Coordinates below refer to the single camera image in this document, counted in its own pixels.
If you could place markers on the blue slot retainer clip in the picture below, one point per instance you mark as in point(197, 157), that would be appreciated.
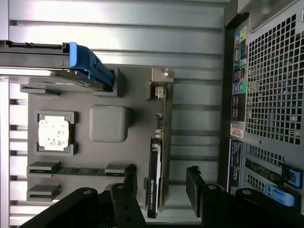
point(290, 175)
point(280, 194)

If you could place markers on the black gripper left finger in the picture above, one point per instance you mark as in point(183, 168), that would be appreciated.
point(123, 209)

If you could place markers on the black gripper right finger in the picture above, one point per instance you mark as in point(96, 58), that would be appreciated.
point(213, 206)

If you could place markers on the silver CPU chip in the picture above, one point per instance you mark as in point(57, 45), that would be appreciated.
point(54, 131)

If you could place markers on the grey plastic parts rack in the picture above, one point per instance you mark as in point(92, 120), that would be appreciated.
point(83, 95)

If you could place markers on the green RAM stick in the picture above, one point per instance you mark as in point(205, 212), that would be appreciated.
point(80, 171)

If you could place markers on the open PC case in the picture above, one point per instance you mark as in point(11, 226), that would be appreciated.
point(273, 71)

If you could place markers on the hard disk with blue caddy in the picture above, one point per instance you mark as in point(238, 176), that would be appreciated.
point(90, 64)

